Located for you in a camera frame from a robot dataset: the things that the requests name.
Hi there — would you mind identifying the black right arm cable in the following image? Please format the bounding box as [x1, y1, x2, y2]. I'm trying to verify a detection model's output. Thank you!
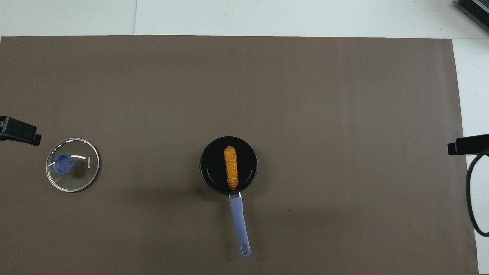
[466, 147, 489, 238]

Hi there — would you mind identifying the glass lid with blue knob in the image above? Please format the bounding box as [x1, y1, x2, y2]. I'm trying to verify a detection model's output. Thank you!
[46, 138, 100, 193]

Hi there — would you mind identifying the dark blue handled pot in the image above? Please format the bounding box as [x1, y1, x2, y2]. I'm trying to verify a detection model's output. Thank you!
[199, 136, 258, 258]

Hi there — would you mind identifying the yellow corn cob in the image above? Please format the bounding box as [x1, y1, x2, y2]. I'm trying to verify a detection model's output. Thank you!
[223, 146, 238, 191]

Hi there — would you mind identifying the dark ribbed device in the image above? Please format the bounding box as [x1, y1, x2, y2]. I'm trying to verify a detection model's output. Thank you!
[455, 0, 489, 23]

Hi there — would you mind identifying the brown table mat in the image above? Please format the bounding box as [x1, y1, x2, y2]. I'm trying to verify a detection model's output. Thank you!
[0, 35, 479, 275]

